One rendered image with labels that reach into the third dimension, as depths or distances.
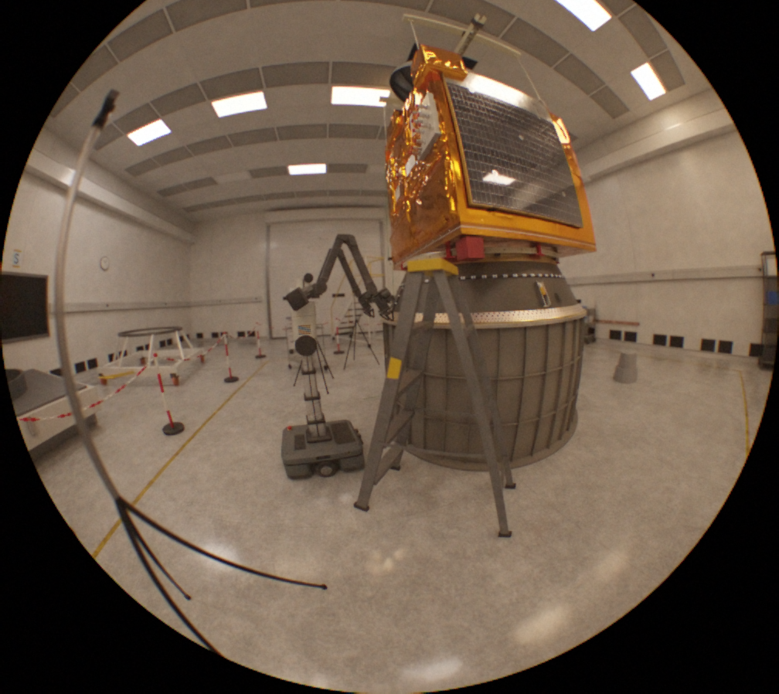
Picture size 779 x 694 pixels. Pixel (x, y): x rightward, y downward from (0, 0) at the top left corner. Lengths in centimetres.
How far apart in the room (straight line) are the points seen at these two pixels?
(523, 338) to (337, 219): 920
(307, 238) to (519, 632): 1045
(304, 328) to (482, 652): 214
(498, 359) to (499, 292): 47
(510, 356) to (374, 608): 170
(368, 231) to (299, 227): 285
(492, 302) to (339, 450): 155
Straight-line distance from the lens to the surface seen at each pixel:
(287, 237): 1011
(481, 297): 174
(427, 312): 140
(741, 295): 631
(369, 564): 154
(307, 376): 185
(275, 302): 987
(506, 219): 179
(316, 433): 203
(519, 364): 177
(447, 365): 176
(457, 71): 245
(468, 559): 155
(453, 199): 163
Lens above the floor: 136
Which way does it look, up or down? 2 degrees down
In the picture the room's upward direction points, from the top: 3 degrees counter-clockwise
